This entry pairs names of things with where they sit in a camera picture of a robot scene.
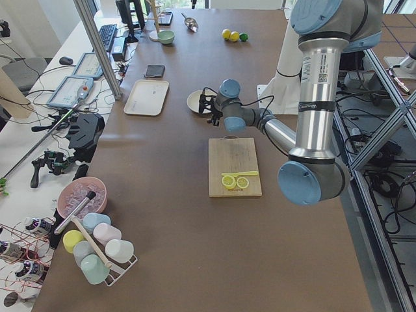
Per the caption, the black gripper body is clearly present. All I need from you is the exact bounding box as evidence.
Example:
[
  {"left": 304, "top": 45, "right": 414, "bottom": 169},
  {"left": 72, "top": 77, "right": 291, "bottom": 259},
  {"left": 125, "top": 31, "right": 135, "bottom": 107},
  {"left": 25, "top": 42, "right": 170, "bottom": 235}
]
[{"left": 209, "top": 97, "right": 223, "bottom": 125}]

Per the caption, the round cream plate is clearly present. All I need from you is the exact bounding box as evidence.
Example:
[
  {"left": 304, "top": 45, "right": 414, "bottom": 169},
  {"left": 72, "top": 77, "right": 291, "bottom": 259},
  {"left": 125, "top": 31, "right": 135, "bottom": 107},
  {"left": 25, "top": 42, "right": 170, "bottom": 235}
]
[{"left": 187, "top": 90, "right": 216, "bottom": 114}]

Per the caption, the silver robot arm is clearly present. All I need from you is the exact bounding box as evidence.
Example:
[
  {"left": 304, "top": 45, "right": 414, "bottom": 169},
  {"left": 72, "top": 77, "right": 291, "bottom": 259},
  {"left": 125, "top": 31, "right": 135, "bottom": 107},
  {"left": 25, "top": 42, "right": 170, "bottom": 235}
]
[{"left": 200, "top": 1, "right": 384, "bottom": 205}]

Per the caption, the cream rabbit tray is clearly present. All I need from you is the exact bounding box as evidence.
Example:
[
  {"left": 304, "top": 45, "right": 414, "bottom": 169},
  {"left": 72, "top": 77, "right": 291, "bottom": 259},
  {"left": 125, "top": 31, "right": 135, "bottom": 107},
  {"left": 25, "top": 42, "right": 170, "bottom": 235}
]
[{"left": 123, "top": 79, "right": 169, "bottom": 116}]

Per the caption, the wooden cutting board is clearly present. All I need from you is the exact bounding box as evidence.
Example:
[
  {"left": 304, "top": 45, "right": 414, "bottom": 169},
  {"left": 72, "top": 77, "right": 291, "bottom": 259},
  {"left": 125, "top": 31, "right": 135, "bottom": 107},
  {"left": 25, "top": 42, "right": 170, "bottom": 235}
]
[{"left": 208, "top": 138, "right": 262, "bottom": 198}]

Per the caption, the yellow plastic knife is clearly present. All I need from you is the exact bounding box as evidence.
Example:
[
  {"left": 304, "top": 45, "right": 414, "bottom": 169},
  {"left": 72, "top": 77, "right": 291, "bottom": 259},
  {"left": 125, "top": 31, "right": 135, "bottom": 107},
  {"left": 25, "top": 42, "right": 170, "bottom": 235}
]
[{"left": 221, "top": 170, "right": 259, "bottom": 177}]

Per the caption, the lemon slice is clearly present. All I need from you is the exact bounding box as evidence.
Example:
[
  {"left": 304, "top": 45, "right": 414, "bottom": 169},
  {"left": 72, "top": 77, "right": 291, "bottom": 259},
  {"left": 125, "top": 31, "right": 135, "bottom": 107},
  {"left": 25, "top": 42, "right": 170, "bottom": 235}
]
[
  {"left": 221, "top": 175, "right": 236, "bottom": 189},
  {"left": 236, "top": 176, "right": 250, "bottom": 189}
]

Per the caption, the folded grey cloth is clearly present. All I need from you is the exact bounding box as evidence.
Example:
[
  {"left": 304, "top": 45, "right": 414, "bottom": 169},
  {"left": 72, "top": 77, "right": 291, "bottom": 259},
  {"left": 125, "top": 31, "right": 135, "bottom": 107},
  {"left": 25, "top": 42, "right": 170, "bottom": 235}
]
[{"left": 144, "top": 64, "right": 165, "bottom": 78}]

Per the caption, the yellow lemon left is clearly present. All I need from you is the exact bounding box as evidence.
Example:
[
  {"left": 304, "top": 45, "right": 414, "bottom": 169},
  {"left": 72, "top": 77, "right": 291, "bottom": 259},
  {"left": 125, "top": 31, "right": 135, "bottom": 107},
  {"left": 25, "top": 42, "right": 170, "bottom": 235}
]
[{"left": 229, "top": 31, "right": 240, "bottom": 42}]

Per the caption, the yellow lemon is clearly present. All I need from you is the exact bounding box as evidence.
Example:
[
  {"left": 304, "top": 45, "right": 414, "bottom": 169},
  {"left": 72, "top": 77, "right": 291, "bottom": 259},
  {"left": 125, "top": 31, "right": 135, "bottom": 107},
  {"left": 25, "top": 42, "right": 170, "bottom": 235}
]
[
  {"left": 229, "top": 31, "right": 240, "bottom": 42},
  {"left": 222, "top": 29, "right": 231, "bottom": 40}
]

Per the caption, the yellow lemon right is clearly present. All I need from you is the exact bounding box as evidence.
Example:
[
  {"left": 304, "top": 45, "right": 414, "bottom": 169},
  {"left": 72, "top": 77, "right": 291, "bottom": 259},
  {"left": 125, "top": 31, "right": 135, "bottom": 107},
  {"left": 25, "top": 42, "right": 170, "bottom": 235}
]
[{"left": 222, "top": 29, "right": 231, "bottom": 40}]

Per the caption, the green lime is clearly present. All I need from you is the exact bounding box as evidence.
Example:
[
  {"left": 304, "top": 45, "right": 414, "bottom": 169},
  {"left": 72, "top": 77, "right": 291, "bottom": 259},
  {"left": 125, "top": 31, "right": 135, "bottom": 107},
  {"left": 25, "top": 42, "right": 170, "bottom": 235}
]
[{"left": 239, "top": 32, "right": 249, "bottom": 42}]

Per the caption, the mint green bowl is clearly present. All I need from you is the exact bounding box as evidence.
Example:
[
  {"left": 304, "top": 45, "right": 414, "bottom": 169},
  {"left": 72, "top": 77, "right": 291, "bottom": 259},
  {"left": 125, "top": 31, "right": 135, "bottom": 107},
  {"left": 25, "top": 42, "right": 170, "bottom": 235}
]
[{"left": 157, "top": 30, "right": 175, "bottom": 45}]

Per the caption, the steel scoop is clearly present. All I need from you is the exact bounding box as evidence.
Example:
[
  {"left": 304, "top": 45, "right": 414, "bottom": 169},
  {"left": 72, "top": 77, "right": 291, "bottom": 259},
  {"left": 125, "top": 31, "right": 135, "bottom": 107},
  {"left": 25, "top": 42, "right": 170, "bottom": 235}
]
[{"left": 181, "top": 12, "right": 199, "bottom": 33}]

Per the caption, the black keyboard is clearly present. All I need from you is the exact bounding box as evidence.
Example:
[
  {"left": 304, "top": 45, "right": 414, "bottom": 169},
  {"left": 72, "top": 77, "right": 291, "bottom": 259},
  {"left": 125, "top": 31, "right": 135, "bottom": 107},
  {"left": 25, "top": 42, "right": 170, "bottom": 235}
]
[{"left": 99, "top": 24, "right": 117, "bottom": 52}]

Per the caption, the blue teach pendant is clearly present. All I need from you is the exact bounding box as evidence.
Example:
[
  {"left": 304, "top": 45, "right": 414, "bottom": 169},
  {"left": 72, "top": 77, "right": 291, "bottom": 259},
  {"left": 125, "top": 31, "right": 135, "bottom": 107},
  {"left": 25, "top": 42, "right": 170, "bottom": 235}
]
[
  {"left": 46, "top": 75, "right": 94, "bottom": 109},
  {"left": 73, "top": 53, "right": 103, "bottom": 80}
]

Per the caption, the black monitor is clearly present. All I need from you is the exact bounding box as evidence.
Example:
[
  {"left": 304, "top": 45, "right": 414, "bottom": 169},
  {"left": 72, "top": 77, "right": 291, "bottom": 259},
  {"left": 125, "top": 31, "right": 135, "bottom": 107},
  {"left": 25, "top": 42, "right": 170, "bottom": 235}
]
[{"left": 115, "top": 0, "right": 145, "bottom": 44}]

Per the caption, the black computer mouse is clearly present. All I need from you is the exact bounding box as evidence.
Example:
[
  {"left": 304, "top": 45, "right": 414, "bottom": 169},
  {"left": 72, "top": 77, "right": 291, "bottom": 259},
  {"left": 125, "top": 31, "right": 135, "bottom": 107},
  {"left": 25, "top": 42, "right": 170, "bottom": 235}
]
[{"left": 59, "top": 57, "right": 73, "bottom": 65}]

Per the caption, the pink mixing bowl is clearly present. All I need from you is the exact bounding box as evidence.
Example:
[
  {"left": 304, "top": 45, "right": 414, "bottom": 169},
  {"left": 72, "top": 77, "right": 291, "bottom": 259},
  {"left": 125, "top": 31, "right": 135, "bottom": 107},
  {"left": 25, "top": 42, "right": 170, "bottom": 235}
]
[{"left": 57, "top": 177, "right": 108, "bottom": 219}]

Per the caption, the pink cup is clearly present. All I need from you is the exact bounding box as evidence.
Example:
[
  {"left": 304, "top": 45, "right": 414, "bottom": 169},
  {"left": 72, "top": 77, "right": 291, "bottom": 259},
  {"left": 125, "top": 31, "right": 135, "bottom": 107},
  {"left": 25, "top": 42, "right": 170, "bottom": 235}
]
[{"left": 93, "top": 222, "right": 122, "bottom": 246}]

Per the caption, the blue cup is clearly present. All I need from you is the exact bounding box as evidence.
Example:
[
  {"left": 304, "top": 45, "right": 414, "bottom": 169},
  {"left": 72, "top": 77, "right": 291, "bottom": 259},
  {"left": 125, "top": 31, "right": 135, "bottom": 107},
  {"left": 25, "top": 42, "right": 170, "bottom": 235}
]
[{"left": 82, "top": 213, "right": 111, "bottom": 234}]

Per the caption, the white cup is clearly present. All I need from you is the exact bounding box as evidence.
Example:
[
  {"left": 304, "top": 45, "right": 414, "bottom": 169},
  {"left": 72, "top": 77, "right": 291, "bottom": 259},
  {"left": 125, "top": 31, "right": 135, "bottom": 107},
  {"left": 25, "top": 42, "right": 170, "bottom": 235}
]
[{"left": 105, "top": 239, "right": 134, "bottom": 263}]

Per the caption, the white cup rack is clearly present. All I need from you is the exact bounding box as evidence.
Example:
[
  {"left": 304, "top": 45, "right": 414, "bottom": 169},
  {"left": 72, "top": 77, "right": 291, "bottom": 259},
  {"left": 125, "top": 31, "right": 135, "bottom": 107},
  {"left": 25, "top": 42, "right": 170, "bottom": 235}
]
[{"left": 104, "top": 255, "right": 138, "bottom": 287}]

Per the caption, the grey cup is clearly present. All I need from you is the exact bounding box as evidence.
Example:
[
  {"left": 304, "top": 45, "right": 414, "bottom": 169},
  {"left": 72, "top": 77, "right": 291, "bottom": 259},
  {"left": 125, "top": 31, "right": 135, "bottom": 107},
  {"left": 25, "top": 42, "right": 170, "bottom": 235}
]
[{"left": 73, "top": 240, "right": 95, "bottom": 267}]

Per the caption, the yellow cup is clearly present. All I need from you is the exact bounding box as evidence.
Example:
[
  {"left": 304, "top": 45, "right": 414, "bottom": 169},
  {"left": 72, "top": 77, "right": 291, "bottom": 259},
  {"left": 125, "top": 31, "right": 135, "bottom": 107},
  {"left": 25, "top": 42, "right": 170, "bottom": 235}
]
[{"left": 63, "top": 229, "right": 85, "bottom": 254}]

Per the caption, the mint green cup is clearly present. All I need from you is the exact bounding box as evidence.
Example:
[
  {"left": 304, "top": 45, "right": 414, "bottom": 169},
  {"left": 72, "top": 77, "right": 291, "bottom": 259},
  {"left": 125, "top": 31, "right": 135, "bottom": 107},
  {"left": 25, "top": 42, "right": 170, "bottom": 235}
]
[{"left": 80, "top": 254, "right": 110, "bottom": 285}]

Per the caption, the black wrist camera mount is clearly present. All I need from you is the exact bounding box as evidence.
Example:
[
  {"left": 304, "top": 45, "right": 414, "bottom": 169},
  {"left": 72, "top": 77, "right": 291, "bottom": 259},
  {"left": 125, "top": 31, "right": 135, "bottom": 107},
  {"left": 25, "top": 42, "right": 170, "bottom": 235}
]
[{"left": 198, "top": 87, "right": 217, "bottom": 114}]

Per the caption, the aluminium frame post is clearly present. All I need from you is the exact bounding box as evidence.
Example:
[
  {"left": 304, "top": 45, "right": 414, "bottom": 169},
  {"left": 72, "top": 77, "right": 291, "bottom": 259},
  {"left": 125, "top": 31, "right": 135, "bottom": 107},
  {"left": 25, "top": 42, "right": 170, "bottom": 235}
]
[{"left": 73, "top": 0, "right": 122, "bottom": 100}]

